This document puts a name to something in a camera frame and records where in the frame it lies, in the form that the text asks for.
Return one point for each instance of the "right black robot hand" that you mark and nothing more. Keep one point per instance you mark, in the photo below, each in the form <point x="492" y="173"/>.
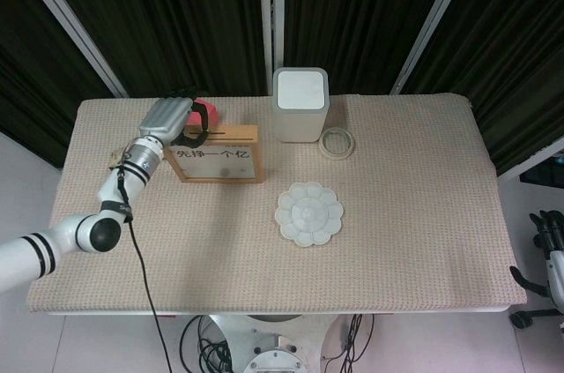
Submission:
<point x="548" y="232"/>

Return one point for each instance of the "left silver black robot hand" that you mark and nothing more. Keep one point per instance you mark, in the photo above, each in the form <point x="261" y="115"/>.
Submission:
<point x="165" y="119"/>

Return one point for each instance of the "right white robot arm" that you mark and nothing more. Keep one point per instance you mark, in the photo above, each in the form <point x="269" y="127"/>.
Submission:
<point x="557" y="280"/>

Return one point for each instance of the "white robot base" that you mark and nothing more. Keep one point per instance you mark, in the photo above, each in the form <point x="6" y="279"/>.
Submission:
<point x="273" y="346"/>

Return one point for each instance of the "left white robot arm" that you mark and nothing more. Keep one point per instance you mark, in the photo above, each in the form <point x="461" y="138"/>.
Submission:
<point x="88" y="227"/>

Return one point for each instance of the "coin inside money box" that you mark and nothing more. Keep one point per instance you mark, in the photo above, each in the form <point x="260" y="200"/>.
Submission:
<point x="225" y="171"/>

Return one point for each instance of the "red cube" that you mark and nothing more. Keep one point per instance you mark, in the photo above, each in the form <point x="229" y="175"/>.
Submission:
<point x="211" y="113"/>

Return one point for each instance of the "black office chair base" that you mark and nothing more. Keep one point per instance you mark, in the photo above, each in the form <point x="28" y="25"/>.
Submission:
<point x="531" y="285"/>

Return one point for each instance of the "brown snack packet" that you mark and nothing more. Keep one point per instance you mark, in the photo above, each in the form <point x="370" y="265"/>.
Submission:
<point x="116" y="158"/>

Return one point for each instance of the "black curtain panel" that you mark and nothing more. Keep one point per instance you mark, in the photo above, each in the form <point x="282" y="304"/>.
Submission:
<point x="352" y="16"/>
<point x="176" y="20"/>
<point x="515" y="60"/>
<point x="31" y="82"/>

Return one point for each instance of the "white square trash bin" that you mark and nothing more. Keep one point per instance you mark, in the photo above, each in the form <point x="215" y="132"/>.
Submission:
<point x="299" y="121"/>

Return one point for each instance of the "pink woven tablecloth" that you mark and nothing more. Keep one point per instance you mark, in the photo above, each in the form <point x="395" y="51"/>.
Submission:
<point x="396" y="236"/>

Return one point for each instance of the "beige masking tape roll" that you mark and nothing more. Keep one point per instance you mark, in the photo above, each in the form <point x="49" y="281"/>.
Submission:
<point x="324" y="149"/>

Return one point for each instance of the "white flower paint palette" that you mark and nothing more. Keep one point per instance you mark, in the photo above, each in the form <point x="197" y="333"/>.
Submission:
<point x="309" y="214"/>

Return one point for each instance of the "wooden frame money box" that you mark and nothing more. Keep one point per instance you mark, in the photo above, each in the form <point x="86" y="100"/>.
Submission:
<point x="229" y="132"/>

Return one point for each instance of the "white partition post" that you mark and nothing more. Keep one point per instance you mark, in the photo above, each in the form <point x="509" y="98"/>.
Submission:
<point x="271" y="20"/>
<point x="75" y="20"/>
<point x="434" y="20"/>

